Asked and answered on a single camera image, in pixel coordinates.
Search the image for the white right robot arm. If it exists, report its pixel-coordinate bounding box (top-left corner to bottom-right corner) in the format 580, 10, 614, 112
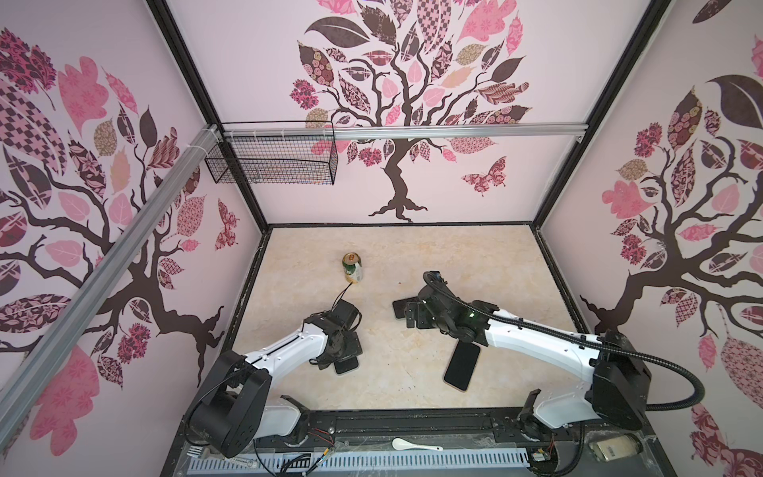
393, 271, 651, 440

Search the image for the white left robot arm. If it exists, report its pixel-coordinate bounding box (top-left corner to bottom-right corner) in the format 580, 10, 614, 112
183, 299, 363, 458

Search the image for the black phone pink case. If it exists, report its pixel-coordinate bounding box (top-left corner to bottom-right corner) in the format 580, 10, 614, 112
393, 297, 418, 319

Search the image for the black phone on table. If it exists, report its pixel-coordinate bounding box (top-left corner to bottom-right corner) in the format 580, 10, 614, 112
443, 341, 481, 392

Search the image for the white plastic spoon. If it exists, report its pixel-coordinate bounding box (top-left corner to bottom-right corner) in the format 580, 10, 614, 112
391, 437, 444, 452

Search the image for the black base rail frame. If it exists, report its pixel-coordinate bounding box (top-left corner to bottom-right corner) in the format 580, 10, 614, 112
161, 407, 677, 476

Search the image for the white slotted cable duct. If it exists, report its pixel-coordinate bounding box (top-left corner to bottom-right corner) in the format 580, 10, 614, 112
187, 448, 530, 476

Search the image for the black corrugated cable conduit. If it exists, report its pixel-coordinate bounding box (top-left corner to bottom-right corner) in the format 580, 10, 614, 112
422, 270, 705, 413

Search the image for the black wire basket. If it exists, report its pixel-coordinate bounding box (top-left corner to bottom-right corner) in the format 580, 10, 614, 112
205, 119, 339, 186

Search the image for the aluminium rail back wall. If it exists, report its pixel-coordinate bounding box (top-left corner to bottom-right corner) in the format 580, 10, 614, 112
224, 122, 588, 140

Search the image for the aluminium rail wall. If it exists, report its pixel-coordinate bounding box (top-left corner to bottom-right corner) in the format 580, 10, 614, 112
224, 122, 588, 140
1, 124, 220, 446

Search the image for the aluminium rail left wall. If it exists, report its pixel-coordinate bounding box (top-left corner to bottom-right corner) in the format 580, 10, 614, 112
1, 124, 220, 446

